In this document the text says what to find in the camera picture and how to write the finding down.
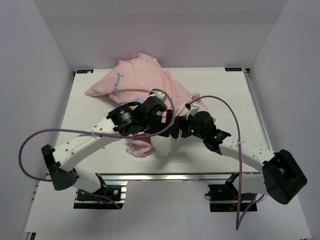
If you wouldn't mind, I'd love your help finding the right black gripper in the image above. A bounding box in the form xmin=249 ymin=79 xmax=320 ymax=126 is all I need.
xmin=169 ymin=112 xmax=206 ymax=140

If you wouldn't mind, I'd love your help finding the pink and purple Frozen pillowcase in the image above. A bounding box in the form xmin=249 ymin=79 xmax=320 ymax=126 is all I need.
xmin=84 ymin=53 xmax=208 ymax=158

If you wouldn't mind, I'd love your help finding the white pillow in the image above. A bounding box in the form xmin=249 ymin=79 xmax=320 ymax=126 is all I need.
xmin=150 ymin=135 xmax=181 ymax=158

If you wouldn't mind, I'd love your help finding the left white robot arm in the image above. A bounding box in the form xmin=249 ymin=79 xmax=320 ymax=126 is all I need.
xmin=41 ymin=91 xmax=175 ymax=200

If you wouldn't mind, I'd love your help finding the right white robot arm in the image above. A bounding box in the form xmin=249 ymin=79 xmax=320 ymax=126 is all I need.
xmin=169 ymin=111 xmax=308 ymax=205

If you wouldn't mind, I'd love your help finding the blue label sticker right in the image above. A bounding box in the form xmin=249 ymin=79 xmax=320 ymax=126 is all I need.
xmin=224 ymin=67 xmax=243 ymax=72

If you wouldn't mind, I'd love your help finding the blue label sticker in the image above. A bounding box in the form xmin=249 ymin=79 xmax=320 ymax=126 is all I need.
xmin=224 ymin=67 xmax=243 ymax=72
xmin=76 ymin=69 xmax=94 ymax=74

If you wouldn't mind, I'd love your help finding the blue label sticker left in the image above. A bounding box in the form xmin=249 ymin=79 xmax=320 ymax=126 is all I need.
xmin=76 ymin=69 xmax=94 ymax=74

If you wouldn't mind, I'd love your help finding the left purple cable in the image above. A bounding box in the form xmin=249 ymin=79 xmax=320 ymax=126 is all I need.
xmin=19 ymin=88 xmax=176 ymax=210

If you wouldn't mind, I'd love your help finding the purple cable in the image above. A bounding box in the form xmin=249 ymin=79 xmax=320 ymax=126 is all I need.
xmin=19 ymin=88 xmax=176 ymax=210
xmin=184 ymin=95 xmax=266 ymax=231

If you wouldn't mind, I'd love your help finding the aluminium table front rail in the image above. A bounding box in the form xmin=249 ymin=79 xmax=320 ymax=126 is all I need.
xmin=94 ymin=172 xmax=286 ymax=183

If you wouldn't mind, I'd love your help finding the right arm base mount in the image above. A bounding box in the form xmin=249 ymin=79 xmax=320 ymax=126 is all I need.
xmin=204 ymin=174 xmax=258 ymax=213

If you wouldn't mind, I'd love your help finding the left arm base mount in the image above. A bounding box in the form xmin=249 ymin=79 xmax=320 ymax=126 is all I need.
xmin=73 ymin=175 xmax=126 ymax=210

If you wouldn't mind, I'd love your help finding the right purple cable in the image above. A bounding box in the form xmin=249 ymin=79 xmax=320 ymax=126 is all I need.
xmin=184 ymin=95 xmax=266 ymax=231

